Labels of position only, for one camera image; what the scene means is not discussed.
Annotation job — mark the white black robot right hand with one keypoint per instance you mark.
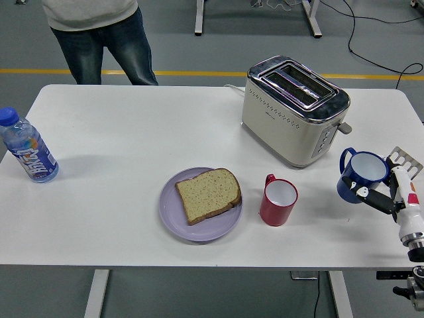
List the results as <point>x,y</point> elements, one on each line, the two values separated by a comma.
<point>410,212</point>

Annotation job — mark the blue enamel cup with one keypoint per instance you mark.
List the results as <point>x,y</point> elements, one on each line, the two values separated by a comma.
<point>367,169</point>

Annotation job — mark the red enamel cup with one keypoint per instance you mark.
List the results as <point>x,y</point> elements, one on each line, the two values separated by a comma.
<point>275,212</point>

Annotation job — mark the slice of brown bread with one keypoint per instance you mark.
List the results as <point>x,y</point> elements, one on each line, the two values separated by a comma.
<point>207,195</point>

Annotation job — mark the steel toast rack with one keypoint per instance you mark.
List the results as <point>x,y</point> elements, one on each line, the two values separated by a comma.
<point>409,162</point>

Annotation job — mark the black table control panel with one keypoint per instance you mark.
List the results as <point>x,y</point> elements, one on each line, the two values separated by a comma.
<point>391,275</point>

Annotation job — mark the cream and chrome toaster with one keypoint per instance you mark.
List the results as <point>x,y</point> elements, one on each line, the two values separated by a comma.
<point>281,132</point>

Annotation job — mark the white background table leg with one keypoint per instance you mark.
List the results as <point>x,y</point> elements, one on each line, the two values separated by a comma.
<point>198,16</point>
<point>312,16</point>

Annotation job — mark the lilac round plate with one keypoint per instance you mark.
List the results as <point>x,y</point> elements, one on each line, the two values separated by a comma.
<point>185,228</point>

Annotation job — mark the person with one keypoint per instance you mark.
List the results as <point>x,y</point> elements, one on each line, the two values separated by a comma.
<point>86,39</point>

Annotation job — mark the clear bottle with blue label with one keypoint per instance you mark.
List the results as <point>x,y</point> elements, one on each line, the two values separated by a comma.
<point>31,155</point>

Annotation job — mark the grey bracket under table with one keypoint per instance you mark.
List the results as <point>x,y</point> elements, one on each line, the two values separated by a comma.
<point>303,275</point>

